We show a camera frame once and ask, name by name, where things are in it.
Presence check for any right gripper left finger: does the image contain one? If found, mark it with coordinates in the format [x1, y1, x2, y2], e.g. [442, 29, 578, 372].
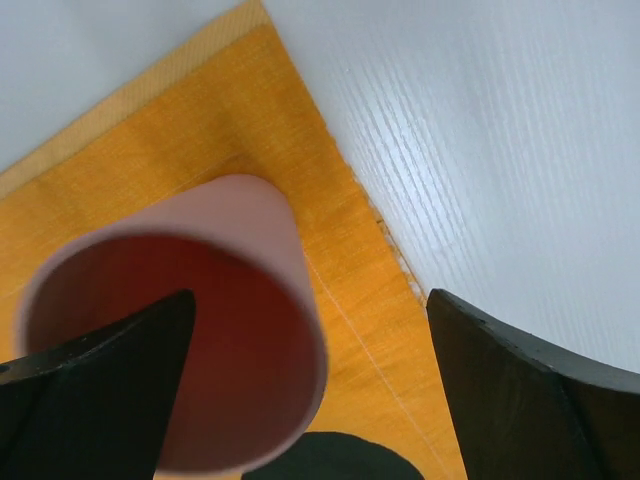
[1, 290, 195, 479]

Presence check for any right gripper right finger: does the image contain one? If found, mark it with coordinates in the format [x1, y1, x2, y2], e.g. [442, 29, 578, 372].
[426, 289, 639, 479]

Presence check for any pink plastic cup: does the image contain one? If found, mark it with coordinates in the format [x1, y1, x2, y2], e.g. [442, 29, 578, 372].
[15, 174, 328, 476]

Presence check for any orange cartoon placemat cloth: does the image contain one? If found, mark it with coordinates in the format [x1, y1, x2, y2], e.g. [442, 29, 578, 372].
[1, 1, 465, 479]

